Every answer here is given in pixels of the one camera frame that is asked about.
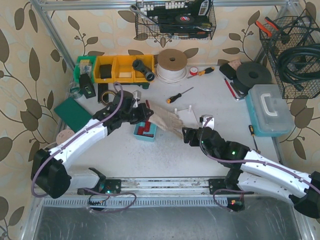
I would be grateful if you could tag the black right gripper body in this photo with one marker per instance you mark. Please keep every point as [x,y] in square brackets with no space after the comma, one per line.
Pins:
[189,135]

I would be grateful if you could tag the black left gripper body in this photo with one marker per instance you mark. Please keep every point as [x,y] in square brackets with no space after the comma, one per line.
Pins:
[144,113]

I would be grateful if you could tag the beige work glove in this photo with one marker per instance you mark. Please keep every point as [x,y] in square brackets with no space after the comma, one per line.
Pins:
[165,120]

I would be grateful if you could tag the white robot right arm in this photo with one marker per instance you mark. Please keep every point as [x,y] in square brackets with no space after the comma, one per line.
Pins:
[249,171]

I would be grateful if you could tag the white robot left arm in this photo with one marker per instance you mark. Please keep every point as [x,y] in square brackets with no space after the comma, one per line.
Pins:
[50,167]

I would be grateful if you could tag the teal spring tray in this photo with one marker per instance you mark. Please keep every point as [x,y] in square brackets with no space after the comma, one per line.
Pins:
[145,131]

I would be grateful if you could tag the brown tape roll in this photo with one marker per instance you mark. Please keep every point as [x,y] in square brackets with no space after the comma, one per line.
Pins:
[104,98]

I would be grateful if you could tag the yellow storage bins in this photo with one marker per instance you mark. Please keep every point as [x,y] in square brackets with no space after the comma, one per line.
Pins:
[122,70]

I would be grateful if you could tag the black yellow precision screwdriver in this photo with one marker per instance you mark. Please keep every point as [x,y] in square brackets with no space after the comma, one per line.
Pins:
[252,133]

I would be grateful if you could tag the orange black small screwdriver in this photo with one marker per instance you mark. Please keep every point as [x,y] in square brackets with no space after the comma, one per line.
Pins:
[175,97]

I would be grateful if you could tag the black green device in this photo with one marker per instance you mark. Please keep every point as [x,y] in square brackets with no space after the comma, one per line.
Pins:
[86,86]

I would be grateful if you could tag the black box in bin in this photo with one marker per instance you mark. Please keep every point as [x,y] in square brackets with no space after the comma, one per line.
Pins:
[105,71]

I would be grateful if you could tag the black pipe fitting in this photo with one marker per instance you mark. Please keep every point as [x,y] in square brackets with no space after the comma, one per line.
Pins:
[139,66]

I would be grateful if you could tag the green notebook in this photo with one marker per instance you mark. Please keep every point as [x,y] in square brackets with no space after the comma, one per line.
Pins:
[73,114]

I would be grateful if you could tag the dark steel hex key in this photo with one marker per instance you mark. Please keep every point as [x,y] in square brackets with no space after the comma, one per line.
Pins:
[239,94]

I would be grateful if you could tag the glass jar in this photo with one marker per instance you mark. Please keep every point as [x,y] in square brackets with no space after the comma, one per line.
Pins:
[75,91]

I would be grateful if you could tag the green storage bin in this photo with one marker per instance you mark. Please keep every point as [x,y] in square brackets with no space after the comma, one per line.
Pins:
[84,65]

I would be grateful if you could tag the teal plastic toolbox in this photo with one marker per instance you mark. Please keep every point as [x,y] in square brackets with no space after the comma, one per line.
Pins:
[268,111]

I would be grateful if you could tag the red tape roll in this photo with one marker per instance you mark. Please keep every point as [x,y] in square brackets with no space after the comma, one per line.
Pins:
[193,71]

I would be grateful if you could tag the black rectangular case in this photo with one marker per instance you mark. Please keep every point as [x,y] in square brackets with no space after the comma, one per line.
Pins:
[228,71]

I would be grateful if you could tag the white peg base plate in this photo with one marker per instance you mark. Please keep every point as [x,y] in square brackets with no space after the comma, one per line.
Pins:
[185,117]

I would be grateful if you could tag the red handled hex key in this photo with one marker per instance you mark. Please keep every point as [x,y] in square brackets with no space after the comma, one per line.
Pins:
[234,95]

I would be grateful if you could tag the white cable spool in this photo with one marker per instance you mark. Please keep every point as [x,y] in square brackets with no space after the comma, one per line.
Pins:
[171,66]

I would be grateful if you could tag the yellow black handle screwdriver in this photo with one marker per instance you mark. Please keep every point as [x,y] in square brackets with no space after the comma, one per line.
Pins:
[208,70]

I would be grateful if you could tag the wire basket with tools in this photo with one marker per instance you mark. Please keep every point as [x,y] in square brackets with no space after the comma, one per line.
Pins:
[172,20]

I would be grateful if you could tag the wire basket with hoses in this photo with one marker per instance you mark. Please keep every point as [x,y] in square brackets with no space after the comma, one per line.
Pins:
[293,54]

